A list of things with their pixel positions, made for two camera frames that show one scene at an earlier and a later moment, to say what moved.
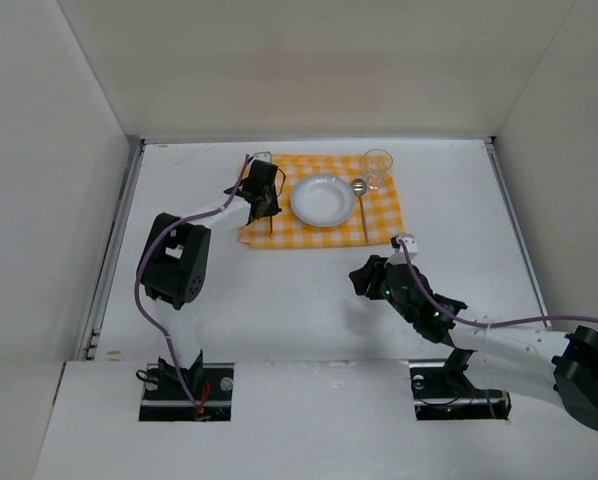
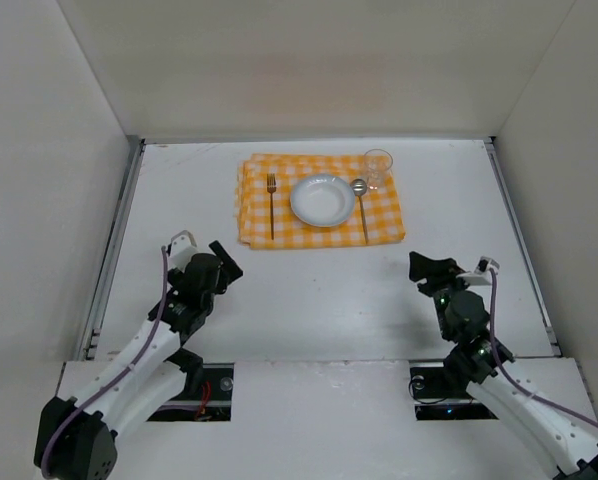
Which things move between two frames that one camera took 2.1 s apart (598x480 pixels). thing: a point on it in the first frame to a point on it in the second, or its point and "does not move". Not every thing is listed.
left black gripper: x=261 y=198 to x=227 y=267
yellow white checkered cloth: x=284 y=230 does not move
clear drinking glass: x=378 y=163 does not move
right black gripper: x=372 y=279 to x=437 y=282
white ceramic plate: x=322 y=200 does not move
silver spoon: x=358 y=188 does not move
